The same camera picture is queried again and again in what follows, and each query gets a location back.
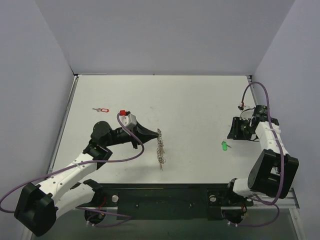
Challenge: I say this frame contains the key with green tag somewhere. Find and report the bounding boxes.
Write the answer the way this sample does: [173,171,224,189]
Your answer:
[221,141,232,151]

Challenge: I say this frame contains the silver metal keyring disc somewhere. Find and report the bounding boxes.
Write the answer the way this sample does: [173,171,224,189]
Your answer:
[156,128,166,171]

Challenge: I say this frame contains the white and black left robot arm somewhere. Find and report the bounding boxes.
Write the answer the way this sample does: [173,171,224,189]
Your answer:
[14,114,161,237]

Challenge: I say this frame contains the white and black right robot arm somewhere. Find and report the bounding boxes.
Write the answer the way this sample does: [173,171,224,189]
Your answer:
[223,105,299,205]

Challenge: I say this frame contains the key with red tag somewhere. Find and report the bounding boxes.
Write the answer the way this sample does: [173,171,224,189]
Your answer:
[92,108,110,113]

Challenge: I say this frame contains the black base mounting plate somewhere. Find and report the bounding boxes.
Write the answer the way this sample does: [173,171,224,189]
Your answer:
[81,183,253,221]

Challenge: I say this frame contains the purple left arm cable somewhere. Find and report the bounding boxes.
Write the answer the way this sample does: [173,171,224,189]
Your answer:
[0,112,145,228]

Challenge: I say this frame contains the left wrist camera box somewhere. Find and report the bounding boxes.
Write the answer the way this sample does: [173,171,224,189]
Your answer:
[119,110,137,131]

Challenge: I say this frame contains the aluminium frame rail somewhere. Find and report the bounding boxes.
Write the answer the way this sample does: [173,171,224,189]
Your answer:
[249,187,300,209]

